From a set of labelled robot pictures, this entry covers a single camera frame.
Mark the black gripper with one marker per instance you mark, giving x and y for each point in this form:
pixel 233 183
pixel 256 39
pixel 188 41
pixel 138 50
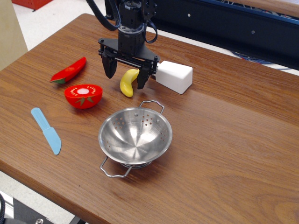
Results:
pixel 130 48

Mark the yellow toy banana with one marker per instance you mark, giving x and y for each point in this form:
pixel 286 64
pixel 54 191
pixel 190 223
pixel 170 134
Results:
pixel 126 82

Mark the steel colander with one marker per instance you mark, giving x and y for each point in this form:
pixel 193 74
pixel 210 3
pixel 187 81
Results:
pixel 134 137

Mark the red toy tomato half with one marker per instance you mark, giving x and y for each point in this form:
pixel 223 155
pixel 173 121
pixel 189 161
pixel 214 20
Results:
pixel 83 96

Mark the white salt shaker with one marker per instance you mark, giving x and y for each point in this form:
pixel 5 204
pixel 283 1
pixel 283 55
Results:
pixel 174 76

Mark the red toy chili pepper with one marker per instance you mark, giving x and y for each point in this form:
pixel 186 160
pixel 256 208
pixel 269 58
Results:
pixel 69 73

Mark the light blue toy knife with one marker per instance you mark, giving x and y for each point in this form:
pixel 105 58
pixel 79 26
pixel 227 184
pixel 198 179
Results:
pixel 49 132

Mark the red box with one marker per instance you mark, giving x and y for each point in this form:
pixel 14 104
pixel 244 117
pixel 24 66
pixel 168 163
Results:
pixel 32 4

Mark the beige cabinet panel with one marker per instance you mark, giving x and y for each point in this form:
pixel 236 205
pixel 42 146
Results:
pixel 12 43

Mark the black base with screw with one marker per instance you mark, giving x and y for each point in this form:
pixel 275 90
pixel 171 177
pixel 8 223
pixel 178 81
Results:
pixel 19 213

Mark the black metal frame rail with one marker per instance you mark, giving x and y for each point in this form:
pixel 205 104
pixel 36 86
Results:
pixel 240 28

